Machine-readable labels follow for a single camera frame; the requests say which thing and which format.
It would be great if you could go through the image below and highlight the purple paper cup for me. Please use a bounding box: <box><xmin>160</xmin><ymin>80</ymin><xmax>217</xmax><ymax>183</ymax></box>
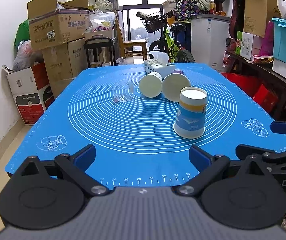
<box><xmin>162</xmin><ymin>69</ymin><xmax>191</xmax><ymax>102</ymax></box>

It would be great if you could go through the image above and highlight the plastic bag by wall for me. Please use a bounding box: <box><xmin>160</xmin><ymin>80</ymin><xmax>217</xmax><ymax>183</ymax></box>
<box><xmin>13</xmin><ymin>40</ymin><xmax>44</xmax><ymax>72</ymax></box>

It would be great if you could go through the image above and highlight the lower cardboard box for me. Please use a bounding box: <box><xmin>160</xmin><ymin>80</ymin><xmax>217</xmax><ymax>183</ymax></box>
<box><xmin>42</xmin><ymin>38</ymin><xmax>88</xmax><ymax>98</ymax></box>

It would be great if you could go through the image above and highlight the white chest freezer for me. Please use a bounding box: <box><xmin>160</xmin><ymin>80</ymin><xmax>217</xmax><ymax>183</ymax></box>
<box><xmin>191</xmin><ymin>14</ymin><xmax>230</xmax><ymax>72</ymax></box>

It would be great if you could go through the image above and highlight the clear bag of items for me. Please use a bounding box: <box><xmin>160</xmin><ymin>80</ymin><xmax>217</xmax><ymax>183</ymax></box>
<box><xmin>89</xmin><ymin>12</ymin><xmax>116</xmax><ymax>31</ymax></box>

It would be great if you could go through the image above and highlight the blue silicone baking mat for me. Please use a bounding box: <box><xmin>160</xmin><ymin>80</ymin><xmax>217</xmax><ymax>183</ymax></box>
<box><xmin>5</xmin><ymin>63</ymin><xmax>286</xmax><ymax>188</ymax></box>

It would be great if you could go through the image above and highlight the green bicycle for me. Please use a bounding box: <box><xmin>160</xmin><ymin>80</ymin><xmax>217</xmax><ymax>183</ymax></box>
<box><xmin>136</xmin><ymin>10</ymin><xmax>195</xmax><ymax>63</ymax></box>

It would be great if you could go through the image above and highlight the green white carton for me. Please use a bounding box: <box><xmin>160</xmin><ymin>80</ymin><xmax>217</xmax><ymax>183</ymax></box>
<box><xmin>235</xmin><ymin>31</ymin><xmax>254</xmax><ymax>61</ymax></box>

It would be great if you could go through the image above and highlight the clear plastic cup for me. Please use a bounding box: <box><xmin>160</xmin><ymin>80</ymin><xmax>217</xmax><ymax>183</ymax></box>
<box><xmin>112</xmin><ymin>80</ymin><xmax>134</xmax><ymax>103</ymax></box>

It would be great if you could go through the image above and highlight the top cardboard box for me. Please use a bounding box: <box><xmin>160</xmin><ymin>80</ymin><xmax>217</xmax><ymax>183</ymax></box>
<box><xmin>27</xmin><ymin>0</ymin><xmax>90</xmax><ymax>51</ymax></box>

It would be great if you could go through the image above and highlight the tissue pack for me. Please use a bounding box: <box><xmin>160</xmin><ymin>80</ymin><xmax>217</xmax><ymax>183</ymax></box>
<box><xmin>144</xmin><ymin>50</ymin><xmax>176</xmax><ymax>77</ymax></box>

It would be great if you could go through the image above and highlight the black utility cart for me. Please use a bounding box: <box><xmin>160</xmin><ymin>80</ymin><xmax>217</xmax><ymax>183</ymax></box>
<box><xmin>83</xmin><ymin>36</ymin><xmax>117</xmax><ymax>68</ymax></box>

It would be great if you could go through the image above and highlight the patterned clothes pile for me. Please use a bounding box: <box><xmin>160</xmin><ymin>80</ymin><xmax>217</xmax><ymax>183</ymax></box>
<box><xmin>175</xmin><ymin>0</ymin><xmax>211</xmax><ymax>21</ymax></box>

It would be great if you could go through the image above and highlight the red white appliance box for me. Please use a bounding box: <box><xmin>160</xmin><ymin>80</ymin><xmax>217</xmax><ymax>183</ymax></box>
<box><xmin>2</xmin><ymin>63</ymin><xmax>54</xmax><ymax>125</ymax></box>

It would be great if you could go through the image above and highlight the wooden chair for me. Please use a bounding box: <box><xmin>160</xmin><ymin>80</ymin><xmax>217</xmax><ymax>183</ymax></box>
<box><xmin>115</xmin><ymin>17</ymin><xmax>149</xmax><ymax>60</ymax></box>

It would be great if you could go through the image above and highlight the white paper cup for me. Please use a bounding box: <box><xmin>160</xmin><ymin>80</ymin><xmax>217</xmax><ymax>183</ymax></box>
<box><xmin>139</xmin><ymin>72</ymin><xmax>163</xmax><ymax>98</ymax></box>

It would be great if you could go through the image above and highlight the blue orange paper cup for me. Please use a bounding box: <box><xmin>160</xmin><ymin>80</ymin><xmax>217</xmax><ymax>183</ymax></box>
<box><xmin>173</xmin><ymin>87</ymin><xmax>208</xmax><ymax>139</ymax></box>

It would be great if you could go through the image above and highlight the tall cardboard box right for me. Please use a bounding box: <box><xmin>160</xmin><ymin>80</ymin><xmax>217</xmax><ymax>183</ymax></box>
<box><xmin>243</xmin><ymin>0</ymin><xmax>281</xmax><ymax>37</ymax></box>

